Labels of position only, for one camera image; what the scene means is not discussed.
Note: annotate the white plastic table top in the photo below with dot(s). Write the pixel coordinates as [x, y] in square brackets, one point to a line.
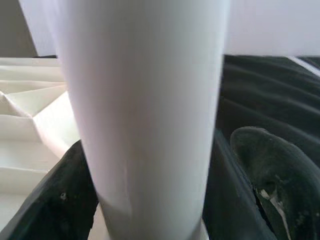
[30, 112]

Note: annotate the white tape strip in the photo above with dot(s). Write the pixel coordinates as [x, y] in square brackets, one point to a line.
[307, 65]

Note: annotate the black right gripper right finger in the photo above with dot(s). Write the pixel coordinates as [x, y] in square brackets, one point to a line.
[282, 180]

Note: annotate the white plastic table leg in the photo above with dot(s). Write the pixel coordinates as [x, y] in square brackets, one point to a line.
[145, 112]

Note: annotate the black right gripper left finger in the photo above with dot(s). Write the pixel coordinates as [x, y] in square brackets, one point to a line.
[50, 200]

